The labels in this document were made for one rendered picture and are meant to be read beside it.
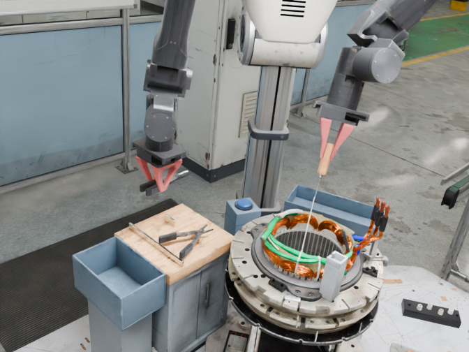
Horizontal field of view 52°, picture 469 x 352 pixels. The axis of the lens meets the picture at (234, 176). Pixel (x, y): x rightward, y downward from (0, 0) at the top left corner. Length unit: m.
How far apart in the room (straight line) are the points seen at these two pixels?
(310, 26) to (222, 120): 2.07
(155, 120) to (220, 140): 2.47
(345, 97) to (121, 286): 0.60
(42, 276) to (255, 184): 1.51
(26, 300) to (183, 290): 1.56
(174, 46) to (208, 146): 2.49
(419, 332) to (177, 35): 0.99
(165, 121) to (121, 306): 0.35
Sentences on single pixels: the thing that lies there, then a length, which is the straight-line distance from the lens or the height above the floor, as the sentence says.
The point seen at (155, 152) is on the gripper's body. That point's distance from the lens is 0.97.
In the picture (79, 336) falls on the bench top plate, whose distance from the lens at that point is 1.28.
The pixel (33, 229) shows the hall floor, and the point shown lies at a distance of 3.04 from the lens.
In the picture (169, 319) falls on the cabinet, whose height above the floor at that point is 0.94.
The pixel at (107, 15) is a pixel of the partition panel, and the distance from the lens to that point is 3.18.
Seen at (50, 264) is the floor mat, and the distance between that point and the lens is 2.74.
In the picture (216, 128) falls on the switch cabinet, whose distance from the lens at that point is 3.27.
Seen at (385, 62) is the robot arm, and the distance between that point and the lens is 0.85.
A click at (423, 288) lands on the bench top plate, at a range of 1.59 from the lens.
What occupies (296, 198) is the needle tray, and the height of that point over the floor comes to 1.03.
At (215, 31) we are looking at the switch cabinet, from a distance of 3.11.
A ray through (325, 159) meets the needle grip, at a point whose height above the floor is 1.32.
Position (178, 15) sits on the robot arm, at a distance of 0.84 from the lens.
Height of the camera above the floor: 1.71
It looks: 28 degrees down
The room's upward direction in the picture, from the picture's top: 6 degrees clockwise
